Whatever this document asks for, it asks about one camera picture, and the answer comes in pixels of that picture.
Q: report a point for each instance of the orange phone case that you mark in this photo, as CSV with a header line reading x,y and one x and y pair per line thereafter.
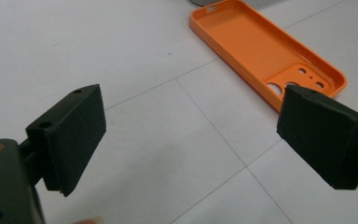
x,y
254,46

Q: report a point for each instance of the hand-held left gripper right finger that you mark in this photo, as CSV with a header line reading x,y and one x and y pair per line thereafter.
x,y
326,140

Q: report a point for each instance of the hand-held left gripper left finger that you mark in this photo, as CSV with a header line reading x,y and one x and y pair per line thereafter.
x,y
74,137

